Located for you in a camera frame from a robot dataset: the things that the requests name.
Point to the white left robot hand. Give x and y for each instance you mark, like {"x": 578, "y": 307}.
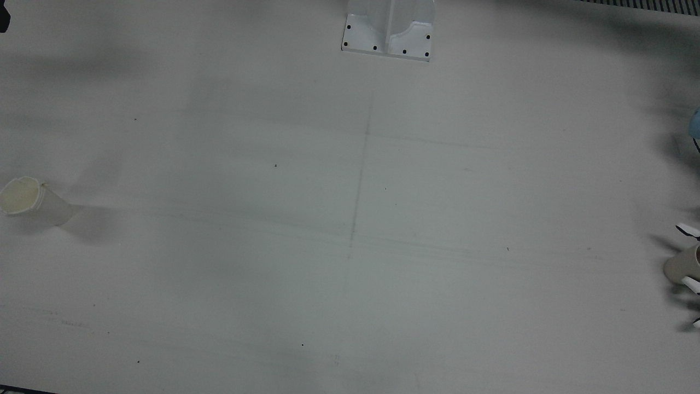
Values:
{"x": 687, "y": 229}

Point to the small black device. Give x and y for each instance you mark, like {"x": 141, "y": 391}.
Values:
{"x": 3, "y": 19}

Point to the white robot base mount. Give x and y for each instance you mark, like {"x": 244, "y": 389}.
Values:
{"x": 372, "y": 33}

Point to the beige paper cup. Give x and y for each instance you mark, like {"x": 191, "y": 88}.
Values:
{"x": 683, "y": 268}

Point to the grey slatted metal grille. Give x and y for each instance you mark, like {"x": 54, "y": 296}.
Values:
{"x": 645, "y": 4}

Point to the white paper cup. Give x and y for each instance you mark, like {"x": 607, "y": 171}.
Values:
{"x": 49, "y": 208}

